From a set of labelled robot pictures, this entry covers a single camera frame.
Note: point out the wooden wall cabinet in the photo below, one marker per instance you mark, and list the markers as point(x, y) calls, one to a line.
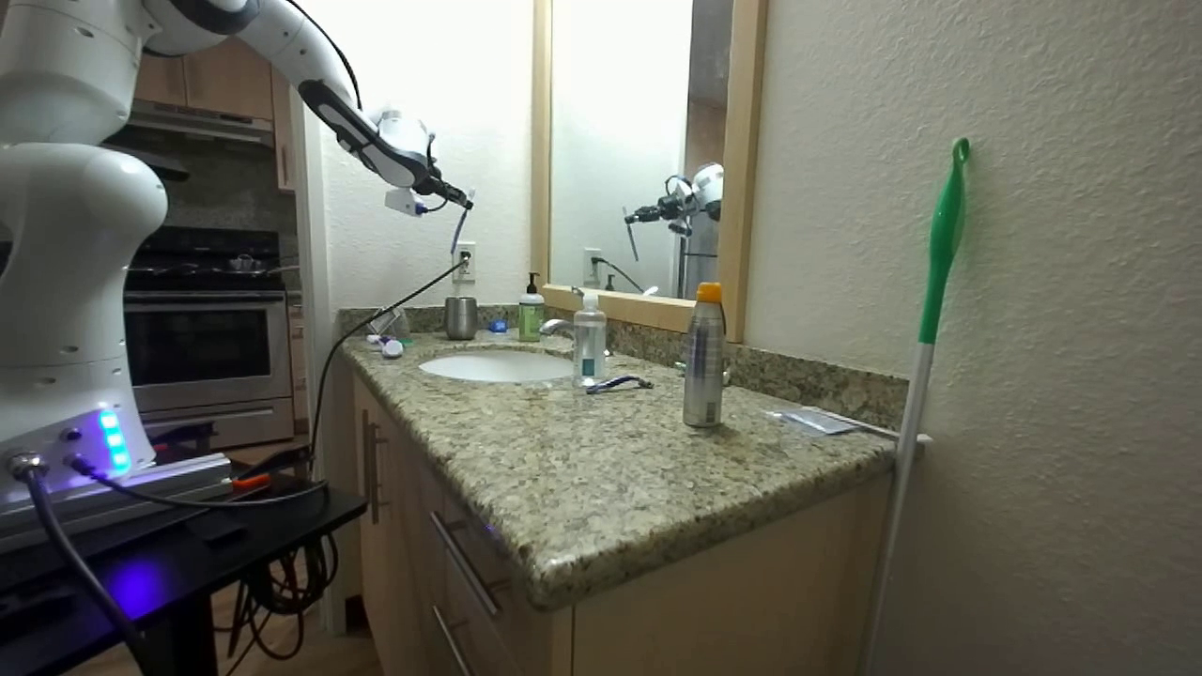
point(212, 96)

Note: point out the black robot cart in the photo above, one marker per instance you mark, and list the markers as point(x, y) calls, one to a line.
point(152, 577)

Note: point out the wooden cabinet door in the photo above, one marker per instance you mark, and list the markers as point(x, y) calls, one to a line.
point(397, 527)

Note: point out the wooden framed mirror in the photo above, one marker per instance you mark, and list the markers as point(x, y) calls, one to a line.
point(626, 153)

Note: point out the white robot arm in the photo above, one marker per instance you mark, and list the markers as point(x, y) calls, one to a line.
point(62, 251)

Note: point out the silver spray can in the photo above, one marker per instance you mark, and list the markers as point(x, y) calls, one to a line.
point(704, 363)

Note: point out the white wall outlet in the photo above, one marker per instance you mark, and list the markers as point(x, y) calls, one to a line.
point(465, 253)

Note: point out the stainless steel cup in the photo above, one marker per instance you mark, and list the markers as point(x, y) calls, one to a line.
point(461, 312)

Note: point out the clear plastic bottle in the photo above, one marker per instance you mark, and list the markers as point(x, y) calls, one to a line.
point(592, 342)

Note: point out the green soap pump bottle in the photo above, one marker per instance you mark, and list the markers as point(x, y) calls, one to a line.
point(531, 317)

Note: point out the white oval sink basin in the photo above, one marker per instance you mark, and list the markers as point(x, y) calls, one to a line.
point(495, 365)

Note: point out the stainless steel oven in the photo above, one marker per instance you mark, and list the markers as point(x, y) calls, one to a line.
point(208, 340)

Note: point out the chrome faucet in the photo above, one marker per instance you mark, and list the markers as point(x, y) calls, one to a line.
point(557, 325)

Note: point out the wooden vanity cabinet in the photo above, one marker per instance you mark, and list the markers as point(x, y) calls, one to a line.
point(699, 577)

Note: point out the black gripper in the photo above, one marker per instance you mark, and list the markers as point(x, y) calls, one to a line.
point(418, 172)

